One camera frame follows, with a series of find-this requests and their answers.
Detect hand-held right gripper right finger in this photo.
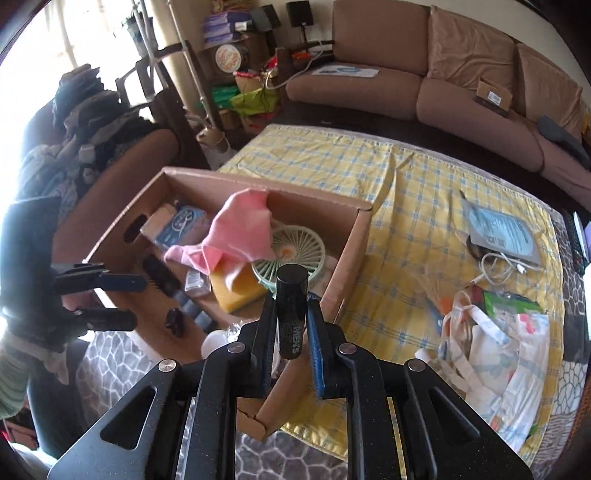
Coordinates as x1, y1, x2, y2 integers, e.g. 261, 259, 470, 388
305, 295, 536, 480

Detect mint green handheld fan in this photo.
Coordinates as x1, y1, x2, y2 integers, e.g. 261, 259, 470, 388
252, 223, 326, 294

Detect pink cloth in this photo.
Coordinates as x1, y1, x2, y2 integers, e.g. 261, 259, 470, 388
164, 189, 278, 273

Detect lime green bag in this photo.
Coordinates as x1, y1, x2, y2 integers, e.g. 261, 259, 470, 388
231, 88, 282, 116

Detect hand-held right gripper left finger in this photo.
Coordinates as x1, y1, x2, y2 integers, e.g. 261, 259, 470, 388
46, 291, 278, 480

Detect blue and orange small packet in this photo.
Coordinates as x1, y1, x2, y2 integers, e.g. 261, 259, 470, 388
427, 295, 455, 328

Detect white charging cable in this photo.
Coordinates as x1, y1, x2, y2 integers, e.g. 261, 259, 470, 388
480, 249, 529, 284

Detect clear hand sanitizer bottle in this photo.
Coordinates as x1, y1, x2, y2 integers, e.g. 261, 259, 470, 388
184, 268, 213, 294

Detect black speaker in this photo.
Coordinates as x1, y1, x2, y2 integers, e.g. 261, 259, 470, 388
286, 1, 312, 28
252, 6, 281, 32

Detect white squeeze tube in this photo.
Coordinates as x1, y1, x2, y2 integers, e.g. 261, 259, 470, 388
201, 323, 245, 361

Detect cardboard parcel with label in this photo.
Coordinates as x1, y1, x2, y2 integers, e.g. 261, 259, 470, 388
475, 79, 513, 112

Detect grey blue foil pouch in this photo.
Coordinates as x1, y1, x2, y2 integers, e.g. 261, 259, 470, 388
462, 198, 542, 266

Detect black hairbrush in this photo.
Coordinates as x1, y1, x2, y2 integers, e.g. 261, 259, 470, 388
142, 255, 181, 298

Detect pile of dark clothes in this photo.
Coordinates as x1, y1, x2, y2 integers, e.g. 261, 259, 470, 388
18, 65, 158, 213

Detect white and blue paper sheet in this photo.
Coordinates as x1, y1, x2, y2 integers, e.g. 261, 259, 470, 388
311, 64, 380, 78

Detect small black clip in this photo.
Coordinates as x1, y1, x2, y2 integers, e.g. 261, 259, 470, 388
165, 308, 186, 337

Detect dark wooden side table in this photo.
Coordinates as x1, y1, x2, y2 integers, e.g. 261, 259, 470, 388
272, 39, 335, 88

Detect round printed tin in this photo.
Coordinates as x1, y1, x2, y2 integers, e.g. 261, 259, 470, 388
215, 44, 250, 75

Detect yellow checked tablecloth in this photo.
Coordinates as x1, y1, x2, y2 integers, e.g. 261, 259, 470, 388
217, 124, 566, 467

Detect brown sofa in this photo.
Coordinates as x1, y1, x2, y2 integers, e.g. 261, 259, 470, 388
286, 0, 591, 199

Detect black cosmetic tube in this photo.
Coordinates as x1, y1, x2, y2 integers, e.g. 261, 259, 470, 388
276, 264, 309, 361

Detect person's leg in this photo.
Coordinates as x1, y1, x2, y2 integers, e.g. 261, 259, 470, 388
25, 342, 100, 462

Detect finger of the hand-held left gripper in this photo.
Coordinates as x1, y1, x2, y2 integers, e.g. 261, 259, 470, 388
53, 262, 148, 294
69, 307, 138, 333

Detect brown sofa cushion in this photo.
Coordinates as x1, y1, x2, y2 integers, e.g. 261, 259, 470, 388
427, 6, 518, 81
512, 44, 583, 125

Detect dark wooden chair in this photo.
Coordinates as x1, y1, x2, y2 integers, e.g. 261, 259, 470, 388
115, 55, 208, 171

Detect white plastic bags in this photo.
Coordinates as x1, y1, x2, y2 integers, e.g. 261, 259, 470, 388
413, 288, 552, 450

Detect brown armchair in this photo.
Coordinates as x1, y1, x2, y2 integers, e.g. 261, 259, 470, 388
46, 127, 183, 259

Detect white floor lamp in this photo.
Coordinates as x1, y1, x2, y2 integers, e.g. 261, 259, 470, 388
166, 0, 238, 160

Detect green plastic packet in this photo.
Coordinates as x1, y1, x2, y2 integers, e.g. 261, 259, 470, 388
480, 290, 543, 319

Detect green and yellow scouring sponge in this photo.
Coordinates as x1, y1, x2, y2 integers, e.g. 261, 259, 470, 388
210, 258, 273, 315

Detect brown cardboard box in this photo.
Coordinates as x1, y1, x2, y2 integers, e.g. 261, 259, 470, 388
83, 166, 374, 441

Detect dark grey pillow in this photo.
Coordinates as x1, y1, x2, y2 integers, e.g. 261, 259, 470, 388
538, 115, 591, 158

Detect black remote control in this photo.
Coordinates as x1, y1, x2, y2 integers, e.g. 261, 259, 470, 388
561, 210, 591, 268

